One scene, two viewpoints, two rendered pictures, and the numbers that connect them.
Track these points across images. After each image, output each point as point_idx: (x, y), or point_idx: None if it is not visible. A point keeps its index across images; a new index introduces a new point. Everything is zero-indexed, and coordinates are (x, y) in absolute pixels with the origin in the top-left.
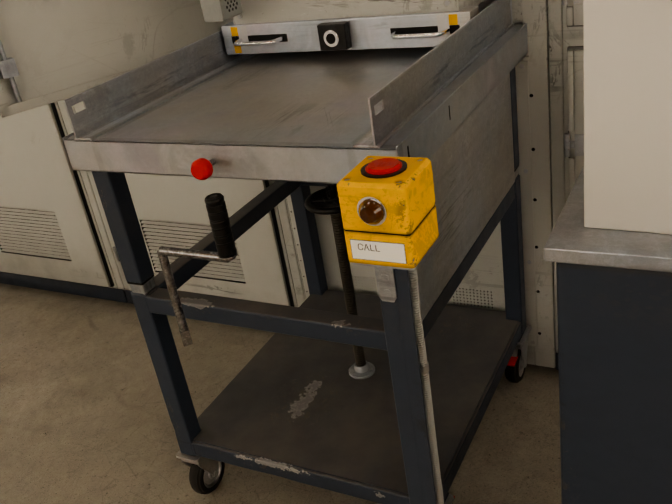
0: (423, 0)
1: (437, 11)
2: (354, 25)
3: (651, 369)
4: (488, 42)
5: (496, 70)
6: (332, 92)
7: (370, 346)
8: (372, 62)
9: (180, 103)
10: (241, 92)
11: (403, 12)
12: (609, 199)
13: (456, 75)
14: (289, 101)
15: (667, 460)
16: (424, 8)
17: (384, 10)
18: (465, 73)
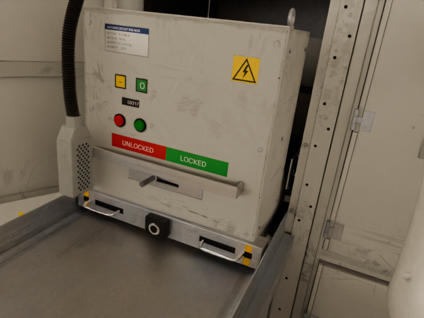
0: (228, 226)
1: (237, 236)
2: (173, 223)
3: None
4: (269, 260)
5: (272, 292)
6: (139, 304)
7: None
8: (181, 255)
9: (13, 270)
10: (69, 270)
11: (211, 227)
12: None
13: (244, 316)
14: (100, 308)
15: None
16: (228, 231)
17: (198, 221)
18: (251, 311)
